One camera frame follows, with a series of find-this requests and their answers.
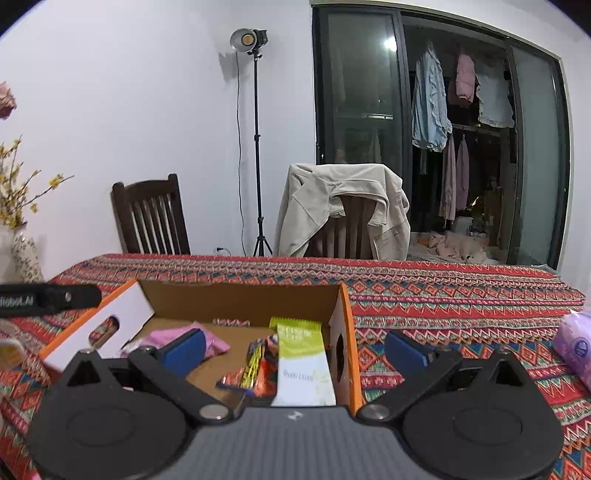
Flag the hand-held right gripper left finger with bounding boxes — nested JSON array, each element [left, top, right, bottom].
[[55, 329, 236, 425]]

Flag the dark wooden chair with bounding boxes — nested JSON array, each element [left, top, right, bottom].
[[111, 174, 191, 256]]

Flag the green white snack packet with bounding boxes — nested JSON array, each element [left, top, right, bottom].
[[269, 316, 337, 407]]

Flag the purple tissue pack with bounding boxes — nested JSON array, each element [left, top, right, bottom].
[[553, 310, 591, 388]]

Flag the pink hanging jacket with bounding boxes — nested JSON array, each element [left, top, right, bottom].
[[456, 53, 476, 108]]

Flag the studio light on stand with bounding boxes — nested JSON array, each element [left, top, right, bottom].
[[230, 28, 274, 257]]

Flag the yellow flower branches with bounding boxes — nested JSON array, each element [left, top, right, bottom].
[[0, 136, 75, 229]]

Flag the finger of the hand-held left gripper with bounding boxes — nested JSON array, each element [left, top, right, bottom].
[[34, 284, 103, 309]]

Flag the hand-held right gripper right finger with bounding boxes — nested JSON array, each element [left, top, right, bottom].
[[355, 329, 532, 428]]

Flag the beige jacket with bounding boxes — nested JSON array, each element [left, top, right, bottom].
[[274, 163, 411, 260]]

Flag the light blue hanging garment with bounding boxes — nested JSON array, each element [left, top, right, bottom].
[[475, 60, 515, 129]]

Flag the cream fluffy dog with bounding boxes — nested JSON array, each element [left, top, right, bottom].
[[429, 231, 489, 264]]

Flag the red yellow snack packet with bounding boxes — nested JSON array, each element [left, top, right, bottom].
[[240, 336, 279, 398]]

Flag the purple snack packet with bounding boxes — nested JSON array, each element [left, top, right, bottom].
[[121, 324, 230, 358]]

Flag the black light cable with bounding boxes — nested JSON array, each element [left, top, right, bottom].
[[235, 53, 246, 256]]

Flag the wooden chair under jacket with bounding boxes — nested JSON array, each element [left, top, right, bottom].
[[307, 194, 375, 259]]

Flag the blue denim shirt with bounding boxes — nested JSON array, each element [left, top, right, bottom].
[[411, 41, 453, 152]]

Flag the sliding glass door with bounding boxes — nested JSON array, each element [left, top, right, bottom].
[[311, 4, 573, 273]]

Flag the dried pink roses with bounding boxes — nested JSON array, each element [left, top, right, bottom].
[[0, 82, 18, 121]]

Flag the long pink hanging garment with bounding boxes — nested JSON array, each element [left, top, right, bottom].
[[438, 134, 458, 221], [455, 136, 471, 208]]

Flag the orange cardboard box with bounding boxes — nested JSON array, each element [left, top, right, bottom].
[[39, 278, 361, 414]]

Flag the floral white vase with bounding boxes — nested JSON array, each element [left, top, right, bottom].
[[11, 224, 45, 283]]

